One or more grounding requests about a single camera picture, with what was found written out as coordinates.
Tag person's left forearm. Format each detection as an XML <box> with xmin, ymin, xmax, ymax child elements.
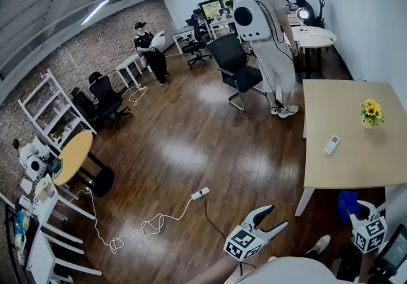
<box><xmin>190</xmin><ymin>254</ymin><xmax>243</xmax><ymax>284</ymax></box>

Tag white ring lamp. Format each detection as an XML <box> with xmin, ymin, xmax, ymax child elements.
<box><xmin>295</xmin><ymin>7</ymin><xmax>311</xmax><ymax>35</ymax></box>

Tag person's shoe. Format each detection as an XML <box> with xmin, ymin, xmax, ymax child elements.
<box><xmin>305</xmin><ymin>234</ymin><xmax>332</xmax><ymax>255</ymax></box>

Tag black cantilever visitor chair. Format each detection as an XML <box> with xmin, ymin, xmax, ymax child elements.
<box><xmin>206</xmin><ymin>32</ymin><xmax>272</xmax><ymax>112</ymax></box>

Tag small white side table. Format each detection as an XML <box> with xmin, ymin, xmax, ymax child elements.
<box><xmin>114</xmin><ymin>53</ymin><xmax>151</xmax><ymax>88</ymax></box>

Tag black swivel office chair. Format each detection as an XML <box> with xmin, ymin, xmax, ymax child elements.
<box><xmin>88</xmin><ymin>71</ymin><xmax>134</xmax><ymax>126</ymax></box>
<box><xmin>181</xmin><ymin>13</ymin><xmax>213</xmax><ymax>70</ymax></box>
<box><xmin>69</xmin><ymin>86</ymin><xmax>103</xmax><ymax>133</ymax></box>

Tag blue cloth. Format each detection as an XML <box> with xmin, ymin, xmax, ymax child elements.
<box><xmin>338</xmin><ymin>189</ymin><xmax>362</xmax><ymax>227</ymax></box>

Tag person's light shirt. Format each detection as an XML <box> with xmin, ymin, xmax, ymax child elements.
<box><xmin>222</xmin><ymin>255</ymin><xmax>338</xmax><ymax>284</ymax></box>

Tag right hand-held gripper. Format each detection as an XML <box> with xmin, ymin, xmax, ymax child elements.
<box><xmin>347</xmin><ymin>199</ymin><xmax>389</xmax><ymax>254</ymax></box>

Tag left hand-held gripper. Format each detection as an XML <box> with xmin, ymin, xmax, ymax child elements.
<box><xmin>223</xmin><ymin>205</ymin><xmax>290</xmax><ymax>262</ymax></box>

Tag long white power cable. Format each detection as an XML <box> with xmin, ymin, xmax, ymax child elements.
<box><xmin>65</xmin><ymin>187</ymin><xmax>195</xmax><ymax>255</ymax></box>

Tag white bubble backpack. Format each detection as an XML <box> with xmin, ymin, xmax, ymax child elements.
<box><xmin>233</xmin><ymin>0</ymin><xmax>286</xmax><ymax>43</ymax></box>
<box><xmin>149</xmin><ymin>30</ymin><xmax>167</xmax><ymax>53</ymax></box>
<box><xmin>18</xmin><ymin>142</ymin><xmax>52</xmax><ymax>182</ymax></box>

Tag square light wooden table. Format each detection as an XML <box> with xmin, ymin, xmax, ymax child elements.
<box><xmin>294</xmin><ymin>79</ymin><xmax>407</xmax><ymax>217</ymax></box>

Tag round white table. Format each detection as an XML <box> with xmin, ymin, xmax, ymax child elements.
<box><xmin>284</xmin><ymin>25</ymin><xmax>338</xmax><ymax>80</ymax></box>

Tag black cable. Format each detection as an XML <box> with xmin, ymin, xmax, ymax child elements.
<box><xmin>203</xmin><ymin>199</ymin><xmax>228</xmax><ymax>241</ymax></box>

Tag white office desk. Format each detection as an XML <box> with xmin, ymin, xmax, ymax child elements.
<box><xmin>171</xmin><ymin>20</ymin><xmax>208</xmax><ymax>55</ymax></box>

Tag potted yellow sunflowers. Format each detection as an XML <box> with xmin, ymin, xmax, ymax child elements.
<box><xmin>359</xmin><ymin>98</ymin><xmax>385</xmax><ymax>130</ymax></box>

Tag white open shelf unit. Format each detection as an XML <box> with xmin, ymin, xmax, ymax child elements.
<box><xmin>17</xmin><ymin>69</ymin><xmax>98</xmax><ymax>151</ymax></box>

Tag black handheld screen device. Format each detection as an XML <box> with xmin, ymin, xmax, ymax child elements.
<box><xmin>368</xmin><ymin>223</ymin><xmax>407</xmax><ymax>284</ymax></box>

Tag round yellow table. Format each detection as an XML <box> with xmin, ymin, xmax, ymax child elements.
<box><xmin>52</xmin><ymin>130</ymin><xmax>116</xmax><ymax>198</ymax></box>

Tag white frame desk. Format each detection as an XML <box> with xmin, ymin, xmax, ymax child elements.
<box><xmin>0</xmin><ymin>174</ymin><xmax>103</xmax><ymax>284</ymax></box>

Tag white remote control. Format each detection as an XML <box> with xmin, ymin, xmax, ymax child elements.
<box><xmin>324</xmin><ymin>135</ymin><xmax>341</xmax><ymax>155</ymax></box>

